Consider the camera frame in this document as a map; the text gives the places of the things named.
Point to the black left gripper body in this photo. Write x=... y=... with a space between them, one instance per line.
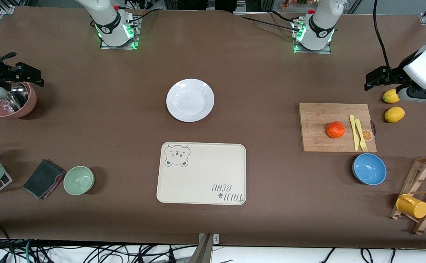
x=395 y=74

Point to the orange fruit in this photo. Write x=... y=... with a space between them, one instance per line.
x=335 y=130

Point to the white round plate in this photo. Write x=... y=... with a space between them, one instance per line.
x=190 y=100

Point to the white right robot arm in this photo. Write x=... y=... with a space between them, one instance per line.
x=110 y=22

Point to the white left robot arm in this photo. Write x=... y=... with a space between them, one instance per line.
x=320 y=22

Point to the yellow lemon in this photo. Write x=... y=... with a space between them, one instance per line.
x=394 y=114
x=390 y=96

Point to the metal scoop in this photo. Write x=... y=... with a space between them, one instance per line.
x=19 y=96

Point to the pink bowl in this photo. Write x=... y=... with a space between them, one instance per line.
x=28 y=106

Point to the yellow plastic fork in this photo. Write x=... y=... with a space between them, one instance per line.
x=359 y=131

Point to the yellow plastic knife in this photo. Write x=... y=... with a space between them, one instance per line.
x=354 y=131

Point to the orange slice disc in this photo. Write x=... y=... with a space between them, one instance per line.
x=369 y=136

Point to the wooden cutting board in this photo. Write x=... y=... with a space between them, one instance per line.
x=319 y=124

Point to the blue bowl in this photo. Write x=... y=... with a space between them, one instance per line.
x=369 y=169

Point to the dark grey folded cloth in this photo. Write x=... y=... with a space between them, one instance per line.
x=42 y=177

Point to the light green bowl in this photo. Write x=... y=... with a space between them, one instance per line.
x=79 y=180

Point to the yellow cup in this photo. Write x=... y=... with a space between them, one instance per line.
x=412 y=206

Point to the beige bear print tray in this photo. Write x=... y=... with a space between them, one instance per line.
x=202 y=175

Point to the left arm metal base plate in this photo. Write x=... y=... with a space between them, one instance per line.
x=326 y=51

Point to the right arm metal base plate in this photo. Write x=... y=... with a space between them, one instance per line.
x=105 y=46

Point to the metal table edge bracket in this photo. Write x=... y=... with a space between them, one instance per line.
x=208 y=241

